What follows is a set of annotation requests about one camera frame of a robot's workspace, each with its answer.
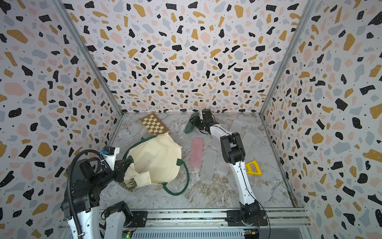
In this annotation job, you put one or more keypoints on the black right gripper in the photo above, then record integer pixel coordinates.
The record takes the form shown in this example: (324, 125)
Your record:
(195, 123)

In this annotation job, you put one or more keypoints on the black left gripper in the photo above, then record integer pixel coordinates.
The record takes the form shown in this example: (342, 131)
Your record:
(120, 169)

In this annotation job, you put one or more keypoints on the dark green case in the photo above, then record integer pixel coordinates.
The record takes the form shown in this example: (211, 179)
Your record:
(191, 123)

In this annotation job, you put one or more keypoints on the translucent case with pink mark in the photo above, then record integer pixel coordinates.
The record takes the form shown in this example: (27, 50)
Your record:
(144, 162)

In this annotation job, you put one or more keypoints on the cream canvas tote bag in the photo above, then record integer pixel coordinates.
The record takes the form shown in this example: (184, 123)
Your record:
(163, 170)

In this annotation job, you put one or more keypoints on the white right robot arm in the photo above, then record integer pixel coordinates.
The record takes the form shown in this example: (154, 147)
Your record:
(233, 153)

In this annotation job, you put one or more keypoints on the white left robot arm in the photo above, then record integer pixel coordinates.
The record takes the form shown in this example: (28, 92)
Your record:
(81, 203)

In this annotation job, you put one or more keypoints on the wooden chess board box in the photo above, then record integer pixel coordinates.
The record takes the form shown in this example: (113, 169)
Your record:
(153, 124)

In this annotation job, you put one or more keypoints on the yellow triangular plastic piece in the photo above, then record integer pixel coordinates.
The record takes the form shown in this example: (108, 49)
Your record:
(252, 168)

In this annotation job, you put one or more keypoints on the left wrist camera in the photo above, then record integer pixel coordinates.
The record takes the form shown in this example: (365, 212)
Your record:
(109, 154)

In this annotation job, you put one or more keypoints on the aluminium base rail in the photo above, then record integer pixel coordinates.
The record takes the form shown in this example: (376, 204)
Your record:
(273, 223)

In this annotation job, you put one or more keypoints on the aluminium corner post right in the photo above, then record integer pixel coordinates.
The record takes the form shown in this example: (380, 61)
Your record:
(289, 52)

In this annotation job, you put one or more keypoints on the aluminium corner post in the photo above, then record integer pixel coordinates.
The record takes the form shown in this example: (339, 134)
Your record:
(289, 52)
(60, 9)

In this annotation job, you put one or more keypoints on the aluminium corner post left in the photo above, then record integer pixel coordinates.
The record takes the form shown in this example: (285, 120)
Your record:
(60, 9)

